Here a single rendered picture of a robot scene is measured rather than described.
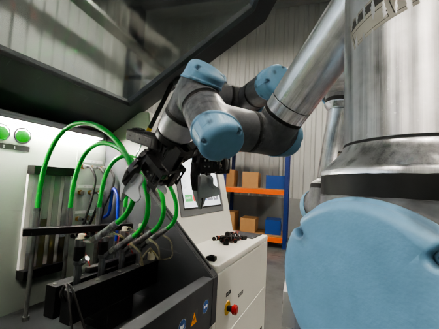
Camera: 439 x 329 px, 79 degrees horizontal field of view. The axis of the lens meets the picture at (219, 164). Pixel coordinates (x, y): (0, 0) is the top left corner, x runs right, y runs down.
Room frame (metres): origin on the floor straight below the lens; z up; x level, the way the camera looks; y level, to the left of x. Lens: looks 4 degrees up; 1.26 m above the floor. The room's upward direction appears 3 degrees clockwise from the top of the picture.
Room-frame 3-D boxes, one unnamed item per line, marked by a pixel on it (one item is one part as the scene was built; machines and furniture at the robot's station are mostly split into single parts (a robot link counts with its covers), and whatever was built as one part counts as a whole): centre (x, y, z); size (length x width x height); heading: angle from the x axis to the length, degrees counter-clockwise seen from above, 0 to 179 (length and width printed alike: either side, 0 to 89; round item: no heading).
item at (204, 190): (0.70, 0.03, 1.24); 0.06 x 0.03 x 0.09; 66
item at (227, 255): (1.31, -0.06, 0.96); 0.70 x 0.22 x 0.03; 156
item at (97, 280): (0.84, 0.31, 0.91); 0.34 x 0.10 x 0.15; 156
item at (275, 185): (6.31, -0.24, 1.50); 2.78 x 0.86 x 3.00; 73
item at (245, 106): (0.73, -0.07, 1.50); 0.11 x 0.11 x 0.08; 20
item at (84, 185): (1.06, 0.50, 1.20); 0.13 x 0.03 x 0.31; 156
